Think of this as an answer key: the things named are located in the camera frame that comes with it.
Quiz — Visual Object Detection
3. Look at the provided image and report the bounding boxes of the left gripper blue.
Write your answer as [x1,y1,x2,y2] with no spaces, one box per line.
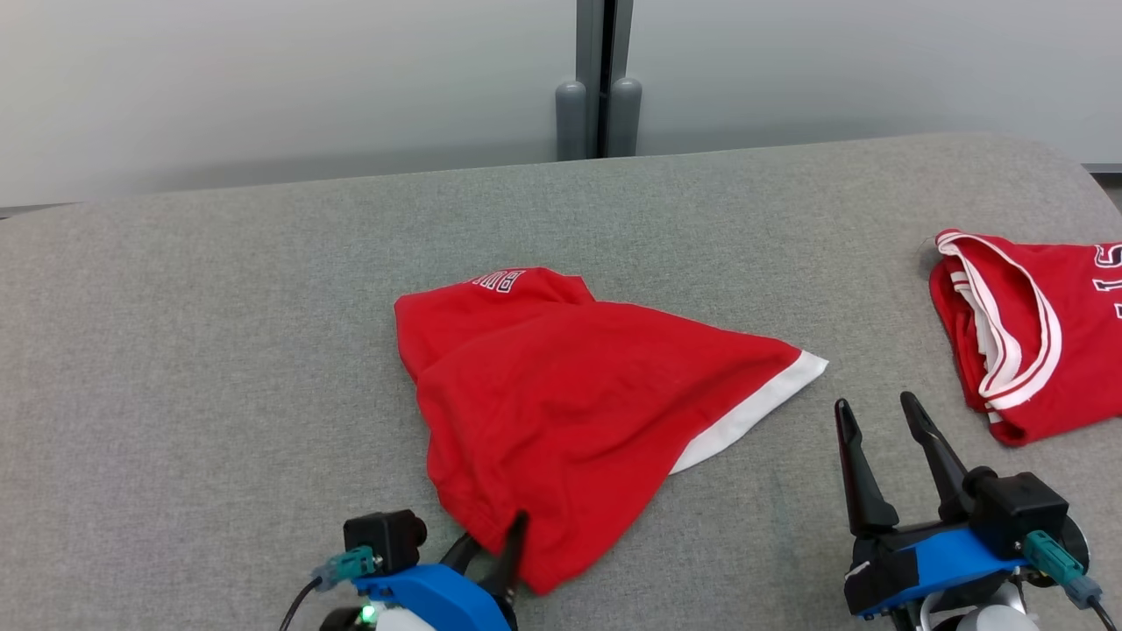
[353,511,530,631]

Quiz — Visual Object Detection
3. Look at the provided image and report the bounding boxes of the red jersey with white hem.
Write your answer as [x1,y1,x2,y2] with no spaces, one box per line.
[393,266,829,597]

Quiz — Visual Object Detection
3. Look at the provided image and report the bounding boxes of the grey fabric sofa surface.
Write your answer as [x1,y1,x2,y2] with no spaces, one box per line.
[0,131,1122,631]

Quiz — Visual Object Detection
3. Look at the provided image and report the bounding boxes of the grey partition frame post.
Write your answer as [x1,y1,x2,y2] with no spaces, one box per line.
[574,0,636,160]

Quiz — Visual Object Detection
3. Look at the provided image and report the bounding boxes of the grey cylindrical post bumper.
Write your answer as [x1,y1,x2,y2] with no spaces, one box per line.
[608,77,643,159]
[555,81,588,162]

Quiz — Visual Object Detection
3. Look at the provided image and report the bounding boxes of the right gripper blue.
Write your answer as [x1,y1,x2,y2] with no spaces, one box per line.
[835,392,1031,619]

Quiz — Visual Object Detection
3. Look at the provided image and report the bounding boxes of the red jersey with striped trim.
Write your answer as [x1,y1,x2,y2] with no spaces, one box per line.
[927,229,1122,448]

